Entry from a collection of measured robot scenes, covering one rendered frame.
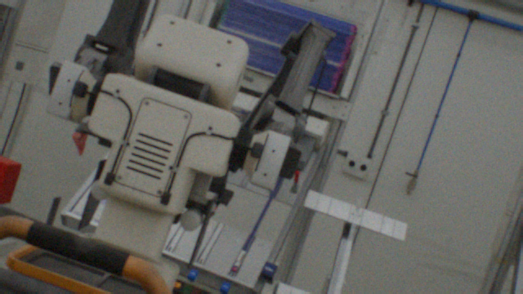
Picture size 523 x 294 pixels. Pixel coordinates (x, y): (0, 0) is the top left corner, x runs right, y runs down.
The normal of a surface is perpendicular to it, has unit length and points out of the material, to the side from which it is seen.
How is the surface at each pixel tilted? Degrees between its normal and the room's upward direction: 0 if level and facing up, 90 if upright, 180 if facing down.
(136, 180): 82
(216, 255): 44
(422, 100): 90
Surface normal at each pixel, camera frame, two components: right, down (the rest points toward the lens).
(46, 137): -0.20, 0.00
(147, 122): 0.00, -0.08
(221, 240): 0.10, -0.69
